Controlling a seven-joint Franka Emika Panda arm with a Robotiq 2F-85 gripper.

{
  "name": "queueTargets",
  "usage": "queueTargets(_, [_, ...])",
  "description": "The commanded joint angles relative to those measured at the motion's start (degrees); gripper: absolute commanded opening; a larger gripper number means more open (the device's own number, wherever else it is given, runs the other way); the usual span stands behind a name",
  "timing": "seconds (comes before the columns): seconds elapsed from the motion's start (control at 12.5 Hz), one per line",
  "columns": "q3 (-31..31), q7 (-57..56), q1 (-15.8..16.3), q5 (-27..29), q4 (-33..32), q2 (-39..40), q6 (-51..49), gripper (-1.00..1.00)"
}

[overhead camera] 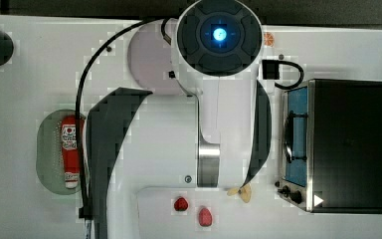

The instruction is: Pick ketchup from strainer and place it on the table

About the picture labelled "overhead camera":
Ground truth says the red ketchup bottle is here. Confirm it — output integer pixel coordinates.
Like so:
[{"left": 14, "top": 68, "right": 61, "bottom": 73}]
[{"left": 61, "top": 116, "right": 80, "bottom": 189}]

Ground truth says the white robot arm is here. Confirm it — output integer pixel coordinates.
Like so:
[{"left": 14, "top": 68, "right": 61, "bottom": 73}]
[{"left": 86, "top": 0, "right": 272, "bottom": 239}]

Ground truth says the green oval strainer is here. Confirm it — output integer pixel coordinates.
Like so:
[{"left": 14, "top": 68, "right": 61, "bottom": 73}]
[{"left": 36, "top": 110, "right": 81, "bottom": 195}]

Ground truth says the dark red strawberry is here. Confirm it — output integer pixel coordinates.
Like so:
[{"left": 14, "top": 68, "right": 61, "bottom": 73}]
[{"left": 173, "top": 197, "right": 189, "bottom": 212}]

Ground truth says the peeled toy banana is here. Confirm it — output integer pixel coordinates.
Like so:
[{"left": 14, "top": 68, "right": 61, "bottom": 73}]
[{"left": 227, "top": 183, "right": 252, "bottom": 203}]

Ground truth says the light red strawberry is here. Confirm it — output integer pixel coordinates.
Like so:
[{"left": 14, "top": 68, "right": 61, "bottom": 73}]
[{"left": 198, "top": 207, "right": 213, "bottom": 227}]

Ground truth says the orange slice toy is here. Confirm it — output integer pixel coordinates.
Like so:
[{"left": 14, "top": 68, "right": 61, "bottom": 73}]
[{"left": 264, "top": 32, "right": 275, "bottom": 47}]

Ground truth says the silver black toaster oven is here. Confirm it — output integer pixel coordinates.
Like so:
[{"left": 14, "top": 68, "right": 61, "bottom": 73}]
[{"left": 276, "top": 79, "right": 382, "bottom": 214}]

